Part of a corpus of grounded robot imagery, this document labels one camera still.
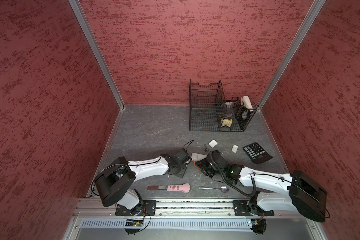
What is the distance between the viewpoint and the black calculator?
918mm

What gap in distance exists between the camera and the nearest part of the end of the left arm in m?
0.62

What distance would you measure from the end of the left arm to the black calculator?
17.5 inches
